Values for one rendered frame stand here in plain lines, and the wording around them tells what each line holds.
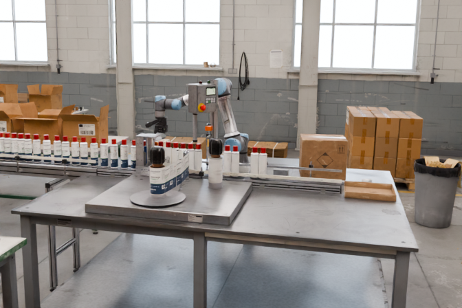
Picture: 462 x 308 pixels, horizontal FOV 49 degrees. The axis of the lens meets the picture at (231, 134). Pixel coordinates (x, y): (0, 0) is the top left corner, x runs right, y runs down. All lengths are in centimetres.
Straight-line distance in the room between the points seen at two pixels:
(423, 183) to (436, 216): 35
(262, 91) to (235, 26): 119
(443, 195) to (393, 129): 148
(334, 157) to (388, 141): 311
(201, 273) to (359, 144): 411
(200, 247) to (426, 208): 315
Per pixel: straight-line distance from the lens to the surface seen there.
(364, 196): 318
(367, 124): 645
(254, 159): 328
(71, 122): 488
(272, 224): 265
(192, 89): 335
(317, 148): 342
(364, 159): 653
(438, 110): 888
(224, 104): 353
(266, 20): 867
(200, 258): 267
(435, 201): 532
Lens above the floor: 173
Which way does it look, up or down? 10 degrees down
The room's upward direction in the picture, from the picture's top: 1 degrees clockwise
